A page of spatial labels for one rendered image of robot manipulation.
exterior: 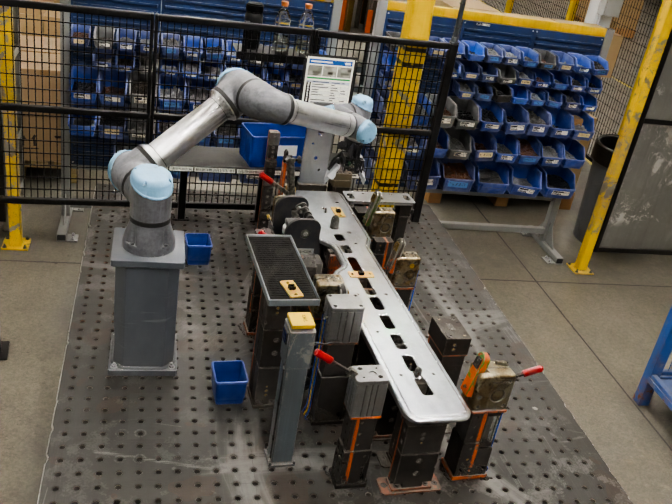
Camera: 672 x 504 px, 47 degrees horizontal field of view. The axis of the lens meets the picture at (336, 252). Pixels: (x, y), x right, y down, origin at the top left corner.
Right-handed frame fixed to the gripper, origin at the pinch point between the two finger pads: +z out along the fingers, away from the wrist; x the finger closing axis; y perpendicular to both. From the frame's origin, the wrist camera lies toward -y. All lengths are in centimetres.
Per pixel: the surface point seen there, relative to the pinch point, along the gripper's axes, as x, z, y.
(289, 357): -41, -5, 99
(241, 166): -31.8, 12.3, -32.7
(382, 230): 16.0, 14.2, 9.2
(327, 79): 4, -17, -57
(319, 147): -3.0, -0.9, -26.9
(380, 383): -20, -5, 109
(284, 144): -15.1, 2.8, -35.3
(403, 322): 0, 4, 75
